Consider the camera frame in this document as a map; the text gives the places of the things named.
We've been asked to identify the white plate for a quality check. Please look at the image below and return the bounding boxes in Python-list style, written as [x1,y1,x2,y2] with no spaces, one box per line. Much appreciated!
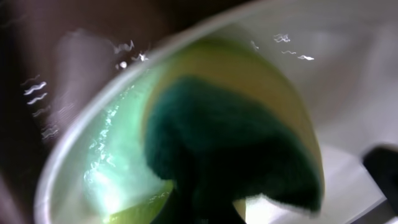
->
[34,1,397,223]

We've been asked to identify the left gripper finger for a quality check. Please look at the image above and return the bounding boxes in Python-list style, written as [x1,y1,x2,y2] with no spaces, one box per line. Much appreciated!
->
[363,144,397,207]

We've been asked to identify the large dark grey tray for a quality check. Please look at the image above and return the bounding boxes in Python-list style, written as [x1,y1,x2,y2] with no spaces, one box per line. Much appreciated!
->
[1,0,237,223]

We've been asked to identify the green yellow sponge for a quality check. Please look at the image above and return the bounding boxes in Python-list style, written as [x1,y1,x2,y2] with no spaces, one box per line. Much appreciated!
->
[141,39,325,223]

